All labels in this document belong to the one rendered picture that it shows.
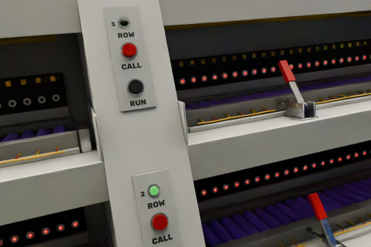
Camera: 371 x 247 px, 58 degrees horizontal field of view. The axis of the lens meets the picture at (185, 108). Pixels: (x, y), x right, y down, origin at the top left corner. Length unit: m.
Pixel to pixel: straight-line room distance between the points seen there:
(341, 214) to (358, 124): 0.15
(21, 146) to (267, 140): 0.29
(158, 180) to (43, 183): 0.12
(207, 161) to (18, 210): 0.21
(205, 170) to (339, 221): 0.26
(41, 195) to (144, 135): 0.12
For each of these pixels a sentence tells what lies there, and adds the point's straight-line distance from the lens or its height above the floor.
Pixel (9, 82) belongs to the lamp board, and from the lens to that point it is 0.55.
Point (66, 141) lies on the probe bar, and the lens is 0.42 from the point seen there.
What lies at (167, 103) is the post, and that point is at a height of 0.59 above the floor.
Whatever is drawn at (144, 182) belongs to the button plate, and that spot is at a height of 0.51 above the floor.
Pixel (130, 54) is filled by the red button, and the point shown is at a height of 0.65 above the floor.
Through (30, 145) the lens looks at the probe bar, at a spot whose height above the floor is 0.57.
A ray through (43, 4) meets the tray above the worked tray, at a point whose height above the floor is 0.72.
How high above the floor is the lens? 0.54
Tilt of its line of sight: 6 degrees up
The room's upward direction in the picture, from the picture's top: 11 degrees counter-clockwise
